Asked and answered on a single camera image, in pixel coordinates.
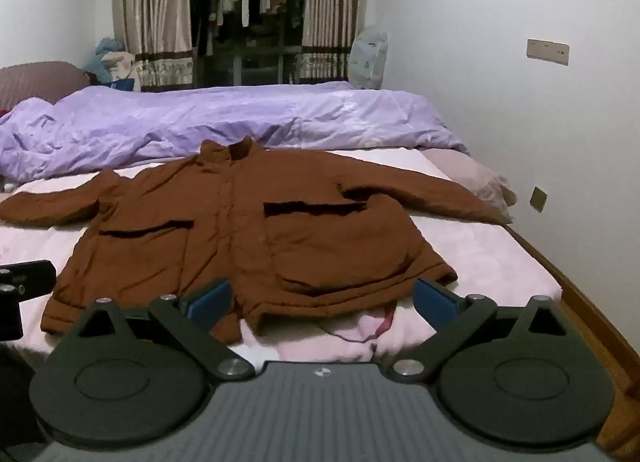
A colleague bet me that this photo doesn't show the mauve pillow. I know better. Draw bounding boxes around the mauve pillow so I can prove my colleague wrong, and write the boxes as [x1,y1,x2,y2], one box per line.
[0,61,92,112]

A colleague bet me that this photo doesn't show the pink pillow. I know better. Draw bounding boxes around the pink pillow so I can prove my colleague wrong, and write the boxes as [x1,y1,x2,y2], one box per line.
[422,148,517,224]

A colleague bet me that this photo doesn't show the purple duvet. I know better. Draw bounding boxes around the purple duvet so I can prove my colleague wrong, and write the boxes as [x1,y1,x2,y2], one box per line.
[0,81,471,180]

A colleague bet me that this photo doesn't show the beige striped curtain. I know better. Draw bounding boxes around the beige striped curtain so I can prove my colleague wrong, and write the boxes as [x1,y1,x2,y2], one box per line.
[299,0,362,84]
[111,0,195,92]

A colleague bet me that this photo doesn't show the blue and white cloth pile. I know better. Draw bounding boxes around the blue and white cloth pile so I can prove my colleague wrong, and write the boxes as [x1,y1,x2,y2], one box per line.
[82,36,142,92]

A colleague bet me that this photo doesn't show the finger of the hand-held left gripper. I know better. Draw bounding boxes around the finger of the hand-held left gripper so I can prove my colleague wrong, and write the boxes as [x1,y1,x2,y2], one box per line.
[0,259,56,301]

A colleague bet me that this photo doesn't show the pink cloth with red trim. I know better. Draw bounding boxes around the pink cloth with red trim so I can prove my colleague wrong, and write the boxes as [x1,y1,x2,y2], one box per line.
[315,303,401,349]

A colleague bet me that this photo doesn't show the beige wall switch panel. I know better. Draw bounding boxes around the beige wall switch panel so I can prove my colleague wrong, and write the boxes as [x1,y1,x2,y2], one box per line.
[526,38,571,66]

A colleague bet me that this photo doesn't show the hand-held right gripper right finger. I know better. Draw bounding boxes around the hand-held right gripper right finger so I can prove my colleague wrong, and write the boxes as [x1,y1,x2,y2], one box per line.
[392,277,574,384]

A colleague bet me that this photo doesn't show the pink bed sheet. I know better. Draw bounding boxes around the pink bed sheet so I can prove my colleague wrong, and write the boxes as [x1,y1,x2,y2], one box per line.
[0,147,563,368]

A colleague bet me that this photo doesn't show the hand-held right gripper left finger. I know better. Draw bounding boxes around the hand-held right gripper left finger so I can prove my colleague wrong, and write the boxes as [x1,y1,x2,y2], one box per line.
[79,278,254,383]

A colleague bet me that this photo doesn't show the brown jacket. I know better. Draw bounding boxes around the brown jacket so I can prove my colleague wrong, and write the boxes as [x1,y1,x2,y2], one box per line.
[0,137,512,344]

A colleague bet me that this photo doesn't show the wooden bed frame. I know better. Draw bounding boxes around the wooden bed frame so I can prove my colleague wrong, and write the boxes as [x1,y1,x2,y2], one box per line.
[505,223,640,445]

